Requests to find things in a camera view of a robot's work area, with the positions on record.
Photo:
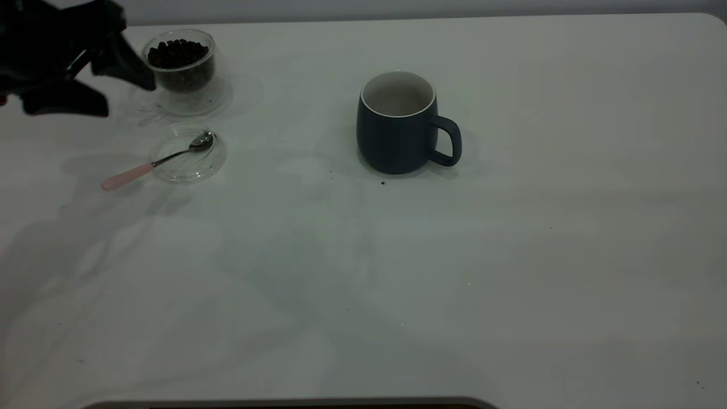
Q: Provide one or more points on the clear glass cup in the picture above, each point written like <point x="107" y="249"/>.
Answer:
<point x="190" y="82"/>

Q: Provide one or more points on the pile of dark coffee beans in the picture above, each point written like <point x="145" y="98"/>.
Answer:
<point x="179" y="57"/>

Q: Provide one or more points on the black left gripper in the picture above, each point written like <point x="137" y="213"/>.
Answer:
<point x="51" y="40"/>

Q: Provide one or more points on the dark blue ceramic mug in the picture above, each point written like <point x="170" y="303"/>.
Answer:
<point x="392" y="145"/>

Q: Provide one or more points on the clear glass saucer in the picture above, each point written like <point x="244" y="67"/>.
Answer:
<point x="218" y="99"/>

